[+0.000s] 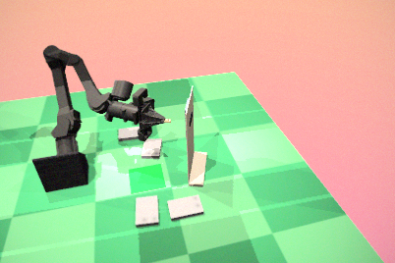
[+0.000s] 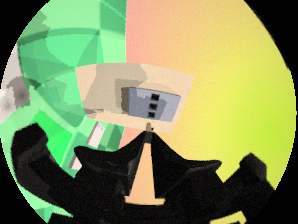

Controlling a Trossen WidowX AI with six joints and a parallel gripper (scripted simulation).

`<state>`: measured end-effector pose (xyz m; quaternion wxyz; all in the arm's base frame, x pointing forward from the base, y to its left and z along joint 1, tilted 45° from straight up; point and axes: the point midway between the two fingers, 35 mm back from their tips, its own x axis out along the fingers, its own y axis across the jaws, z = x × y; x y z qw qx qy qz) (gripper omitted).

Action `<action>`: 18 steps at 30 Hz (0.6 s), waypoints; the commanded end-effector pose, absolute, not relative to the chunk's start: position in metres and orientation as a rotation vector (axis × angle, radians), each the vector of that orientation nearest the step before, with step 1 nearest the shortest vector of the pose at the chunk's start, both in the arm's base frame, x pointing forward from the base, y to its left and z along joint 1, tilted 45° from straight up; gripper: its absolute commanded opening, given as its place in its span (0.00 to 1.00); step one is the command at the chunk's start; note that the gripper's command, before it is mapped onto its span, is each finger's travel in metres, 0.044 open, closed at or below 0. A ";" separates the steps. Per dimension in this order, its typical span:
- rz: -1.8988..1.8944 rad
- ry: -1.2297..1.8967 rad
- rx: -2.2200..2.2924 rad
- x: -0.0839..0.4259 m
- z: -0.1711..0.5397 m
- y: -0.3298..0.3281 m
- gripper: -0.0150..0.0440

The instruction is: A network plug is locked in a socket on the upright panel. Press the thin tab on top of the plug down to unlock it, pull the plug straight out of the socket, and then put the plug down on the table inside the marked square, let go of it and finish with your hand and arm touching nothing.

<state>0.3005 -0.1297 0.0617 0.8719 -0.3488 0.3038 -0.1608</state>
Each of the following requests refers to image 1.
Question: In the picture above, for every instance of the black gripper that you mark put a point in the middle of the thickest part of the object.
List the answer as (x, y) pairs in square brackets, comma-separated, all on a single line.
[(141, 113)]

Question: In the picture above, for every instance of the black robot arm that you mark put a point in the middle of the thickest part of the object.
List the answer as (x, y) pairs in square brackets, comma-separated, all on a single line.
[(69, 120)]

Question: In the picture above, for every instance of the bright green square patch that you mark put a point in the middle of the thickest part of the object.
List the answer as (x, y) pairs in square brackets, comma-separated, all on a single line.
[(146, 178)]

